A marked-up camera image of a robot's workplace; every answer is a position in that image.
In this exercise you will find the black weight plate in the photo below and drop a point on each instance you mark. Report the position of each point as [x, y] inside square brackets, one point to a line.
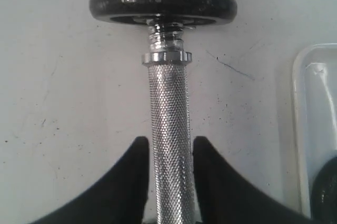
[323, 195]
[187, 12]

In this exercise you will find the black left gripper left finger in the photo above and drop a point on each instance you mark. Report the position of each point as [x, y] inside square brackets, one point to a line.
[119, 196]

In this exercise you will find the white plastic tray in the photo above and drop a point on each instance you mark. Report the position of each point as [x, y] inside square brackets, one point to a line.
[314, 110]

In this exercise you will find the chrome dumbbell bar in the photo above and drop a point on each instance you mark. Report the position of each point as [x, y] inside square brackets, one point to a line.
[166, 64]

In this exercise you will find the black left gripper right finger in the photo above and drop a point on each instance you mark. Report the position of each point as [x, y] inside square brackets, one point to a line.
[224, 196]

